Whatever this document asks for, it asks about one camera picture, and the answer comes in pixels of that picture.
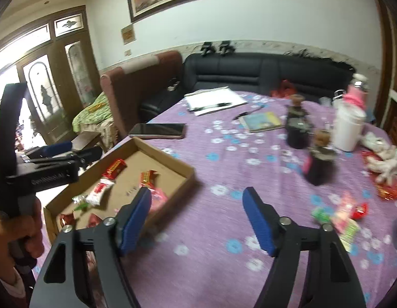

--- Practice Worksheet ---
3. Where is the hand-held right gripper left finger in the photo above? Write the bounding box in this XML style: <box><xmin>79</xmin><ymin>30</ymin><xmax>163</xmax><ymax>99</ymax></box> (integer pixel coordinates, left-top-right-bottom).
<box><xmin>28</xmin><ymin>186</ymin><xmax>152</xmax><ymax>308</ymax></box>

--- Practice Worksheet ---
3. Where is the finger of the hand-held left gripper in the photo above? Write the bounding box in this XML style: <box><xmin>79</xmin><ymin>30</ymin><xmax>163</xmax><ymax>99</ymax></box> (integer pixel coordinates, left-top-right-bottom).
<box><xmin>27</xmin><ymin>147</ymin><xmax>103</xmax><ymax>169</ymax></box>
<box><xmin>25</xmin><ymin>141</ymin><xmax>74</xmax><ymax>160</ymax></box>

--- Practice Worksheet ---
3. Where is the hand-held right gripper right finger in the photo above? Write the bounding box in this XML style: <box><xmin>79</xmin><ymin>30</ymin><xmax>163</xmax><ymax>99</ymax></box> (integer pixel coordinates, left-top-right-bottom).
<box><xmin>241</xmin><ymin>186</ymin><xmax>367</xmax><ymax>308</ymax></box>

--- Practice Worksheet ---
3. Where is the red packet with gold label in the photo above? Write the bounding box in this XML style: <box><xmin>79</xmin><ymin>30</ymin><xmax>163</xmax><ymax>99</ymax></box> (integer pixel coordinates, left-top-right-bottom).
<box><xmin>101</xmin><ymin>159</ymin><xmax>128</xmax><ymax>180</ymax></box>

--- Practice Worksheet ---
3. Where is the pink snack packet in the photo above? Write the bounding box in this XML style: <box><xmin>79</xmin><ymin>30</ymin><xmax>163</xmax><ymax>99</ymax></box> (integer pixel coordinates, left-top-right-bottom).
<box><xmin>331</xmin><ymin>192</ymin><xmax>354</xmax><ymax>232</ymax></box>
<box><xmin>150</xmin><ymin>188</ymin><xmax>168</xmax><ymax>210</ymax></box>

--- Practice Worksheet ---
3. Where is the white and red snack packet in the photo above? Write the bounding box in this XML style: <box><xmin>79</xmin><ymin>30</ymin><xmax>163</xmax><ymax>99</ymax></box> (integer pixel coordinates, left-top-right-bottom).
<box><xmin>85</xmin><ymin>180</ymin><xmax>115</xmax><ymax>206</ymax></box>

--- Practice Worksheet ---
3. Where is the red packet with round emblem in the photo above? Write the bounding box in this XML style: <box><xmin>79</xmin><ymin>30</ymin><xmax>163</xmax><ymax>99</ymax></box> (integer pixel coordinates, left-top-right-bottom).
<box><xmin>139</xmin><ymin>170</ymin><xmax>159</xmax><ymax>189</ymax></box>

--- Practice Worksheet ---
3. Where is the green candy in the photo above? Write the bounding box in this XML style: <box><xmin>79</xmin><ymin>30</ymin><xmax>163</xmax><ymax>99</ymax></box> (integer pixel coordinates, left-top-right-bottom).
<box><xmin>311</xmin><ymin>207</ymin><xmax>334</xmax><ymax>224</ymax></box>
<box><xmin>72</xmin><ymin>195</ymin><xmax>90</xmax><ymax>211</ymax></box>

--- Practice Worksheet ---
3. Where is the cardboard box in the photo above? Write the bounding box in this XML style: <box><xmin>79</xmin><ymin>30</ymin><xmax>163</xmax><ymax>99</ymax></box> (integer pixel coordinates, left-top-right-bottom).
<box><xmin>43</xmin><ymin>137</ymin><xmax>196</xmax><ymax>247</ymax></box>

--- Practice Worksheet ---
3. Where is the person's left forearm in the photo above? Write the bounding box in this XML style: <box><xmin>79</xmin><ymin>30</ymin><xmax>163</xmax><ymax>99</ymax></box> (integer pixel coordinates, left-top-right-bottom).
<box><xmin>0</xmin><ymin>269</ymin><xmax>29</xmax><ymax>308</ymax></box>

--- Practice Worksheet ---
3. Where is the person's left hand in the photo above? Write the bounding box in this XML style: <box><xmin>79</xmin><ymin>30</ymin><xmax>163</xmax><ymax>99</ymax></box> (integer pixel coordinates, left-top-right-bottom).
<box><xmin>0</xmin><ymin>199</ymin><xmax>45</xmax><ymax>283</ymax></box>

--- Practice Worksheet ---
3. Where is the wooden side table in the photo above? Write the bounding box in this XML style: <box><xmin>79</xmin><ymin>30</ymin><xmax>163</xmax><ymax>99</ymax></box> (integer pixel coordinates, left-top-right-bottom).
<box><xmin>72</xmin><ymin>131</ymin><xmax>103</xmax><ymax>155</ymax></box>

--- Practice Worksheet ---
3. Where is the green floral cushion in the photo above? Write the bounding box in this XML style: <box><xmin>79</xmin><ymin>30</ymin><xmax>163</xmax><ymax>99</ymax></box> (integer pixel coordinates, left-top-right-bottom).
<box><xmin>72</xmin><ymin>91</ymin><xmax>117</xmax><ymax>135</ymax></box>

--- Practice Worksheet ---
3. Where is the purple floral tablecloth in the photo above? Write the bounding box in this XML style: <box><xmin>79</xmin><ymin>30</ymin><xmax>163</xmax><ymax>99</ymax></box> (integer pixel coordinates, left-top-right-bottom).
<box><xmin>32</xmin><ymin>90</ymin><xmax>397</xmax><ymax>308</ymax></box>

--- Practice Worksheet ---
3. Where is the smartphone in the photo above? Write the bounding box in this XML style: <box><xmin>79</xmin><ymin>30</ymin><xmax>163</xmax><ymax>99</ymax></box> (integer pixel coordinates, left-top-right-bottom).
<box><xmin>128</xmin><ymin>123</ymin><xmax>186</xmax><ymax>140</ymax></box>

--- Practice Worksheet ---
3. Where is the wooden glass door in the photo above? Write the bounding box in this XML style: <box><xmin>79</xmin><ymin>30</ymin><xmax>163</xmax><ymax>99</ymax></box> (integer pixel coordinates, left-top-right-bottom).
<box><xmin>0</xmin><ymin>5</ymin><xmax>101</xmax><ymax>155</ymax></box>

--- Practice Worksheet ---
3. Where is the black jar with cork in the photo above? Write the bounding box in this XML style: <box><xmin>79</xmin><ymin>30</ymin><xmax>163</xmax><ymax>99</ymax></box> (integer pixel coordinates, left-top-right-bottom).
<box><xmin>303</xmin><ymin>130</ymin><xmax>338</xmax><ymax>187</ymax></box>
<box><xmin>285</xmin><ymin>94</ymin><xmax>311</xmax><ymax>150</ymax></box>

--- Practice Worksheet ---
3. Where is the brown armchair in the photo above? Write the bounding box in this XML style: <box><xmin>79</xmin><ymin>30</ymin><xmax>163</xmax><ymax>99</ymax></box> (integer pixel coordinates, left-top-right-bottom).
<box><xmin>100</xmin><ymin>50</ymin><xmax>183</xmax><ymax>142</ymax></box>

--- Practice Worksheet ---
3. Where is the green and white snack packet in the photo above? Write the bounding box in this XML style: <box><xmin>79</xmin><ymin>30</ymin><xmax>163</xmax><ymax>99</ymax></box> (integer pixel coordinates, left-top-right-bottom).
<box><xmin>340</xmin><ymin>223</ymin><xmax>362</xmax><ymax>252</ymax></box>

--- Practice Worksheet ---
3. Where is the thin booklet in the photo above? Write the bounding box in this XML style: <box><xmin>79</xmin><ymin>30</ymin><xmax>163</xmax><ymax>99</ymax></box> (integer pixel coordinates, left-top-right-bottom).
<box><xmin>238</xmin><ymin>112</ymin><xmax>284</xmax><ymax>133</ymax></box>

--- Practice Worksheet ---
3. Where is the small red candy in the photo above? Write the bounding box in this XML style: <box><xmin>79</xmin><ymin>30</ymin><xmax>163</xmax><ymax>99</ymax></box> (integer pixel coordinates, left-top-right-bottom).
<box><xmin>350</xmin><ymin>202</ymin><xmax>370</xmax><ymax>221</ymax></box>

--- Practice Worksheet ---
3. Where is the black and white pen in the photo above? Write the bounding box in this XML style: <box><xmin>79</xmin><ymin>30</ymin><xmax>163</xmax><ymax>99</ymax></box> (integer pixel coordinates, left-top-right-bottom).
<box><xmin>189</xmin><ymin>102</ymin><xmax>233</xmax><ymax>112</ymax></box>

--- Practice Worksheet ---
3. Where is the white plastic jar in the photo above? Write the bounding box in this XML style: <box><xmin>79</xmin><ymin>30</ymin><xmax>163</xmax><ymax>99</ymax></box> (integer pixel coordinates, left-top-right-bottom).
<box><xmin>331</xmin><ymin>104</ymin><xmax>367</xmax><ymax>152</ymax></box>

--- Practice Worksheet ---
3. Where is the white paper notebook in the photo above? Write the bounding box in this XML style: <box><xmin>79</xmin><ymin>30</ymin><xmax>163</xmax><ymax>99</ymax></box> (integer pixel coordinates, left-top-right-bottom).
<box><xmin>184</xmin><ymin>86</ymin><xmax>249</xmax><ymax>117</ymax></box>

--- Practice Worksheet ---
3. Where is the red plastic bag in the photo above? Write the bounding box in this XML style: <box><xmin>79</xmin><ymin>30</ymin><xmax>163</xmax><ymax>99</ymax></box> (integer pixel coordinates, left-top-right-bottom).
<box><xmin>270</xmin><ymin>80</ymin><xmax>297</xmax><ymax>98</ymax></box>

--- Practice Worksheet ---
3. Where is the red and gold bag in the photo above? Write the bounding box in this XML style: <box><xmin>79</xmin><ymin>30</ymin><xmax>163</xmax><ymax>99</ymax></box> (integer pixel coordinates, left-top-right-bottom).
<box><xmin>360</xmin><ymin>151</ymin><xmax>397</xmax><ymax>203</ymax></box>

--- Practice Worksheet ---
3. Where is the white glove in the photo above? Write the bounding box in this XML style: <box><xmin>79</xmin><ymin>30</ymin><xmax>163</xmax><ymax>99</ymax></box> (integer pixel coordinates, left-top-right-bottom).
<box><xmin>360</xmin><ymin>133</ymin><xmax>388</xmax><ymax>151</ymax></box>
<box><xmin>367</xmin><ymin>146</ymin><xmax>397</xmax><ymax>187</ymax></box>

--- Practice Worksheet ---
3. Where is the clear plastic bottle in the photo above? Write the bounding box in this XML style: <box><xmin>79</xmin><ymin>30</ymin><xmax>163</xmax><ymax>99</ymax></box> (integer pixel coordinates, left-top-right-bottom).
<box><xmin>332</xmin><ymin>89</ymin><xmax>348</xmax><ymax>108</ymax></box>

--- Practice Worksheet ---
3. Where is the black leather sofa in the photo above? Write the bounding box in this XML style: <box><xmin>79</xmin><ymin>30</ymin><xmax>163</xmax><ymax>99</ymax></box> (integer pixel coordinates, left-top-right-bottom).
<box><xmin>141</xmin><ymin>52</ymin><xmax>354</xmax><ymax>122</ymax></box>

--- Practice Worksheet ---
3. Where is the thermos with pink knit sleeve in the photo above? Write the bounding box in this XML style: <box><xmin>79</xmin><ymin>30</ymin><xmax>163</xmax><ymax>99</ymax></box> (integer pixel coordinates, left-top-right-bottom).
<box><xmin>344</xmin><ymin>74</ymin><xmax>370</xmax><ymax>119</ymax></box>

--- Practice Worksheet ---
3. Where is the small wall plaque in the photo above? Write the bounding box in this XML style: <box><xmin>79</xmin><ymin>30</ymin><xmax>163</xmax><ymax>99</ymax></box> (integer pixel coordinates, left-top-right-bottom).
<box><xmin>121</xmin><ymin>24</ymin><xmax>136</xmax><ymax>45</ymax></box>

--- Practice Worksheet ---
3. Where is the wooden wall unit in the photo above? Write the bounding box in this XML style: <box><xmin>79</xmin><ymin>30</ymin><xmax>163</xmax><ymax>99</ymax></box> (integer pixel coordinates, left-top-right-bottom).
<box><xmin>373</xmin><ymin>0</ymin><xmax>397</xmax><ymax>145</ymax></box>

